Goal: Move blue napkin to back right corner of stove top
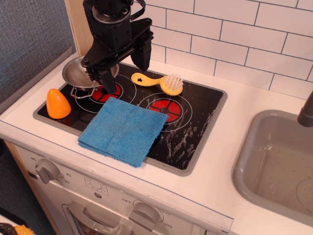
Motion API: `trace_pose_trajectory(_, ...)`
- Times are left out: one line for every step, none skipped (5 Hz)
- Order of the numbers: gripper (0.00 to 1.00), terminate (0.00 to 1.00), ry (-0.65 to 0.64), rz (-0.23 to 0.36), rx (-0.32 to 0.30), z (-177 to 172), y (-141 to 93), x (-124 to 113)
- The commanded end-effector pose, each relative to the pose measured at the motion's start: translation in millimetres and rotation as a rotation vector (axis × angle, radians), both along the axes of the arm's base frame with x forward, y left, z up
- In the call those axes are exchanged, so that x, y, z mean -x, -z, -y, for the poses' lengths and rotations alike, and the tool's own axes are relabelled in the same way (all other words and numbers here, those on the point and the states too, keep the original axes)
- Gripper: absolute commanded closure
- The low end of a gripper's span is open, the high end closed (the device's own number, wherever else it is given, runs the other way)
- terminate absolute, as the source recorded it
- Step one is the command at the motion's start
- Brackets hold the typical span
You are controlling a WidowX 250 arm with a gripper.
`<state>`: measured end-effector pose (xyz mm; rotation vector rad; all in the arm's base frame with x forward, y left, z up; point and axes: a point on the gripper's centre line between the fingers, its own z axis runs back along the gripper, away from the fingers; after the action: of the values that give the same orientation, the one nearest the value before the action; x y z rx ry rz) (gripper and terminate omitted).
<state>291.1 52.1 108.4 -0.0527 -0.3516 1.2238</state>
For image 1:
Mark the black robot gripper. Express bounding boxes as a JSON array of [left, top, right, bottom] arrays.
[[82, 0, 153, 94]]

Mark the blue cloth napkin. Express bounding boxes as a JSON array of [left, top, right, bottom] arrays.
[[78, 97, 168, 167]]

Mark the black toy stove top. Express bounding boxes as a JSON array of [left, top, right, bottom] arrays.
[[34, 64, 227, 176]]

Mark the yellow dish brush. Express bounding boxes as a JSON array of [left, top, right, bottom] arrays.
[[131, 72, 183, 96]]

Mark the small steel pan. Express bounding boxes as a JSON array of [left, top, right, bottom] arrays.
[[62, 56, 119, 99]]

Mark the orange plastic cone toy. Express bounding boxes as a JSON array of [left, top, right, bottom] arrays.
[[46, 89, 71, 119]]

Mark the grey timer knob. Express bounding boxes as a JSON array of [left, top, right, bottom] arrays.
[[35, 159, 60, 184]]

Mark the grey oven knob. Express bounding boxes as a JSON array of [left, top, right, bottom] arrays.
[[129, 203, 160, 232]]

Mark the grey plastic sink basin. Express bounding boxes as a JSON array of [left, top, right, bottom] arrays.
[[233, 110, 313, 226]]

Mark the grey faucet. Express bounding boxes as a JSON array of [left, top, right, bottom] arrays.
[[297, 92, 313, 127]]

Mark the orange black object bottom left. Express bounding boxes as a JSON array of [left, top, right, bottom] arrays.
[[0, 223, 35, 235]]

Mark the wooden side post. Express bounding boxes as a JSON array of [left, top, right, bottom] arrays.
[[65, 0, 93, 56]]

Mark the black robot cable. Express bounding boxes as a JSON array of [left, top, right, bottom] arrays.
[[129, 0, 147, 21]]

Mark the grey oven door handle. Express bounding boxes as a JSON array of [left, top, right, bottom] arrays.
[[68, 202, 133, 235]]

